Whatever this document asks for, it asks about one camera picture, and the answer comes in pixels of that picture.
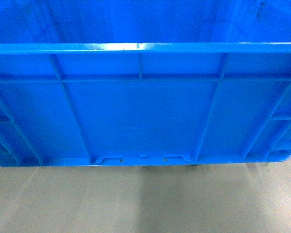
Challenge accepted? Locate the large blue plastic crate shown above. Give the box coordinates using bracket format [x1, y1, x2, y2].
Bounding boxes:
[0, 0, 291, 167]

